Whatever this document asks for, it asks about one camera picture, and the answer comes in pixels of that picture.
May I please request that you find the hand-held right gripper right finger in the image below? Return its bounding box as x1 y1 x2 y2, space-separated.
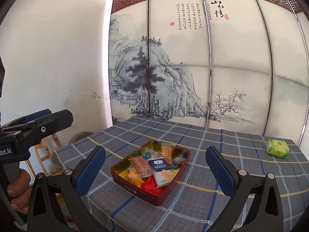
205 146 290 232

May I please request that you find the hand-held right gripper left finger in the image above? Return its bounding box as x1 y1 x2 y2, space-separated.
27 145 107 232

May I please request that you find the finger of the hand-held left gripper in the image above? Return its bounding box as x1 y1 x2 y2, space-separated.
0 109 52 132
14 109 74 148

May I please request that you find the red tin box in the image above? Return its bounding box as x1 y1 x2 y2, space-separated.
110 140 191 206

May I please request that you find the blue cracker packet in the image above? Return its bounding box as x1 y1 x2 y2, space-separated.
148 159 172 188

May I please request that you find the clear bag of fried snacks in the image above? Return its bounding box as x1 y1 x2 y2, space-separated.
161 143 175 165

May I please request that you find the person's left hand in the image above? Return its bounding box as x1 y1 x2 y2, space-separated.
7 169 32 212

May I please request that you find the wooden stool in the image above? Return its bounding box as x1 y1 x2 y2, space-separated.
25 133 80 232

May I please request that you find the grey plaid tablecloth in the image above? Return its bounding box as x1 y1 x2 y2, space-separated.
52 115 309 232

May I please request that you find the small blue-ended cookie packet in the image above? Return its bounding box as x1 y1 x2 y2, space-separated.
172 157 187 169

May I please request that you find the yellow-orange snack packet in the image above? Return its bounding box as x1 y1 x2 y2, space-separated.
127 169 143 186

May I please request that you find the clear orange snack packet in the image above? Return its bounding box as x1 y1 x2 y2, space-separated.
130 157 155 177

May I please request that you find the red snack packet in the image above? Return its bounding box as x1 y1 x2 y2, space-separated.
141 175 165 196

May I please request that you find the green tissue pack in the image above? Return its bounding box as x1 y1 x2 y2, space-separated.
266 138 289 159

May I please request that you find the painted folding screen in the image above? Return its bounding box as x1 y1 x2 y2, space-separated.
109 0 309 148

